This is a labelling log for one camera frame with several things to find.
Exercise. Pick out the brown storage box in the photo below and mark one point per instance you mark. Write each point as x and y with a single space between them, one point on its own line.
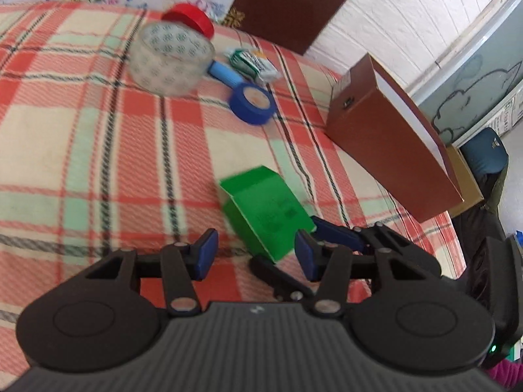
388 139

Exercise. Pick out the red plaid blanket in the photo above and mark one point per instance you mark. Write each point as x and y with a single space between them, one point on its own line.
81 151

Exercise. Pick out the clear patterned jar red lid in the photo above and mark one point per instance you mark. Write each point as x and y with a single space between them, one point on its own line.
171 57

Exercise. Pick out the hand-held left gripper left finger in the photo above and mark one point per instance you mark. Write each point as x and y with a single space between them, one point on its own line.
205 253

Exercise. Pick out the green cardboard box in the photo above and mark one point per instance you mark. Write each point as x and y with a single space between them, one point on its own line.
265 204

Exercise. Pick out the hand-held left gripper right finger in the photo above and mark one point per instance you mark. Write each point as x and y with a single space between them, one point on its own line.
305 255

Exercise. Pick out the dark blue bag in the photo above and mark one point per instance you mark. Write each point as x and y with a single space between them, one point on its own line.
484 151

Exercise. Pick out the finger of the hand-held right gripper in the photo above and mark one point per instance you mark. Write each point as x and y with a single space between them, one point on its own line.
269 271
335 232

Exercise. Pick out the white paper notice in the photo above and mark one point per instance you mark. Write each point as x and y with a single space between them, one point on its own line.
506 116

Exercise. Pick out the brown wooden headboard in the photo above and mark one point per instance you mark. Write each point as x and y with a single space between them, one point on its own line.
286 4

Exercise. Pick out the light blue flat object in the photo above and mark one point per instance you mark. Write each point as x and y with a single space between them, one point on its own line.
224 72

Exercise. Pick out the tan cardboard box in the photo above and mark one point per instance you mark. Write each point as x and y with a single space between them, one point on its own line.
465 171

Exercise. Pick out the cartoon glass door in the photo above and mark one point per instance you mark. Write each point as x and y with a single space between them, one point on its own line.
470 85

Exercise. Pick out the green and white packet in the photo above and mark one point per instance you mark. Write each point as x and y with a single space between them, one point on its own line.
249 63

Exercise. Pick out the blue tape roll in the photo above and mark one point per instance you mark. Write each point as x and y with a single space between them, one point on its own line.
245 110

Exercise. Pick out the magenta clothing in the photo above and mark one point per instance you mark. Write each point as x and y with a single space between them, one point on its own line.
508 375

